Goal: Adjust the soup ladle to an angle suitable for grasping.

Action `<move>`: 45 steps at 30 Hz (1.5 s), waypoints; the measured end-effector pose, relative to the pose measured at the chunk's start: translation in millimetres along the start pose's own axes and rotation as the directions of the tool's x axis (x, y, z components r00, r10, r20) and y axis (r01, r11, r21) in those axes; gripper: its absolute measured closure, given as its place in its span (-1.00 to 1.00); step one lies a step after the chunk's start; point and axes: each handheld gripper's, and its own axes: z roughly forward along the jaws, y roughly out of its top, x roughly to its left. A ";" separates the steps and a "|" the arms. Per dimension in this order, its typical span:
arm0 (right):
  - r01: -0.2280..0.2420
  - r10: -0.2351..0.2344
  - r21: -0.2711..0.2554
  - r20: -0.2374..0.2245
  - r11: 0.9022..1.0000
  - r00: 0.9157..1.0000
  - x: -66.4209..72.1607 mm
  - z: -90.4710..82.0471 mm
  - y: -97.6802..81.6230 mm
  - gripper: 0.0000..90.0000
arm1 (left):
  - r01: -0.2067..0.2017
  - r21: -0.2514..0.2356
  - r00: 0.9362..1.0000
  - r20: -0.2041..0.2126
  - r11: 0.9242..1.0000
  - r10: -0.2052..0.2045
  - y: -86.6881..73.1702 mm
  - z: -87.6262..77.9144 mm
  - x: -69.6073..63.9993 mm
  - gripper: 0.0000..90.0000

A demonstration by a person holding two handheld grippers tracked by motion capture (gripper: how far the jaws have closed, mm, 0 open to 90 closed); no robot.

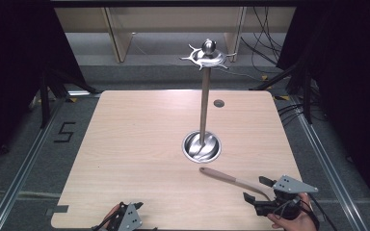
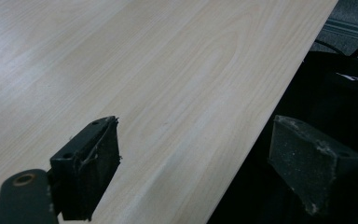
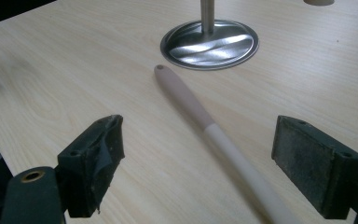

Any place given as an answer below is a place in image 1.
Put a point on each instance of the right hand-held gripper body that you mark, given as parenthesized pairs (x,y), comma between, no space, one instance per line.
(291,185)

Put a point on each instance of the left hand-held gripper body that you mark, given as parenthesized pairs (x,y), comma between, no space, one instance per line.
(130,219)

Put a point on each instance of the wooden spatula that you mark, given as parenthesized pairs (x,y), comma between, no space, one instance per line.
(228,178)

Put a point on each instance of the person's left hand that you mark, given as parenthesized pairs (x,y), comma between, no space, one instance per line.
(110,216)

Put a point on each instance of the person's right hand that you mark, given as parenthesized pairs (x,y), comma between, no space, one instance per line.
(302,223)

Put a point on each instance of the grey tape strip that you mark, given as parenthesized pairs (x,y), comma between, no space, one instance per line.
(57,210)

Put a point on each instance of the black metal stand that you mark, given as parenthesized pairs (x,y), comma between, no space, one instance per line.
(307,93)
(45,96)

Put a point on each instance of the steel utensil hanging rack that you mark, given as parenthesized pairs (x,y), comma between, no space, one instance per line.
(204,106)

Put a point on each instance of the black curtain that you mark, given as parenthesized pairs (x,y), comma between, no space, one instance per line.
(350,80)
(16,64)

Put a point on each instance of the beige wooden desk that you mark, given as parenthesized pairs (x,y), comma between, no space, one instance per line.
(118,35)

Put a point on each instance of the aluminium floor rail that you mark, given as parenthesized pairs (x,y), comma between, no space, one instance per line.
(22,173)
(327,166)

